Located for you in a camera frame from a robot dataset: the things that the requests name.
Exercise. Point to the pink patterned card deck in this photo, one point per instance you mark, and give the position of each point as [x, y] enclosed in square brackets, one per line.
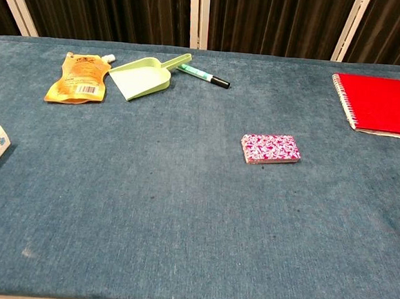
[271, 148]

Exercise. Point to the blue fabric table cover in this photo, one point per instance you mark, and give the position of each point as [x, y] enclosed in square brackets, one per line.
[168, 206]

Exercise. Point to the green black marker pen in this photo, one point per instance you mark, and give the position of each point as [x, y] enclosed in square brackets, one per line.
[203, 75]

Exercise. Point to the light green plastic dustpan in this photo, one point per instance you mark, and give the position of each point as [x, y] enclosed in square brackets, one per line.
[144, 77]

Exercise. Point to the orange spouted food pouch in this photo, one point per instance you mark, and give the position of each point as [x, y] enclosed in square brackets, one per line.
[78, 78]

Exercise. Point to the dark pleated curtain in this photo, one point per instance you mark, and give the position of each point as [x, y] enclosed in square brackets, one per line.
[110, 7]

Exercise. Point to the red spiral notebook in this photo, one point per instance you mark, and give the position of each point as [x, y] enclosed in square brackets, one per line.
[380, 103]

